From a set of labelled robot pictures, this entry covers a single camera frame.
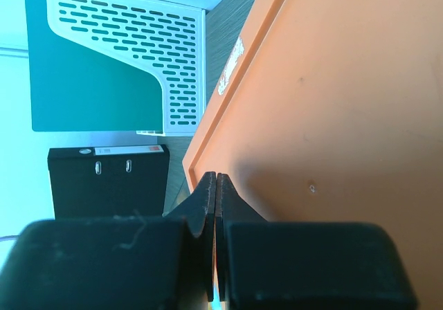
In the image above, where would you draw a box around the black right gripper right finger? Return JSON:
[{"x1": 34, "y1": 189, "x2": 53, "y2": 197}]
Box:
[{"x1": 216, "y1": 174, "x2": 417, "y2": 309}]

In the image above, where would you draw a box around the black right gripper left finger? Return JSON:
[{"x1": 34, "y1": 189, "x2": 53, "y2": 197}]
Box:
[{"x1": 1, "y1": 172, "x2": 217, "y2": 309}]

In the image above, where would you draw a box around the orange drawer box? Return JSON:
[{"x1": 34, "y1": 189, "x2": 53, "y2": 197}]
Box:
[{"x1": 182, "y1": 0, "x2": 443, "y2": 224}]

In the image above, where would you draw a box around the green folder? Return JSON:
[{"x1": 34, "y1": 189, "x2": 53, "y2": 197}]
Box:
[{"x1": 24, "y1": 0, "x2": 163, "y2": 131}]

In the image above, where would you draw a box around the white mesh file organizer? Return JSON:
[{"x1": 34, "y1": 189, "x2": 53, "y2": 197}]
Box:
[{"x1": 46, "y1": 0, "x2": 206, "y2": 136}]

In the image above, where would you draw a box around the black ring binder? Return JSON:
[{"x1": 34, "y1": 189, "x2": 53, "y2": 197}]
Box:
[{"x1": 47, "y1": 145, "x2": 170, "y2": 219}]

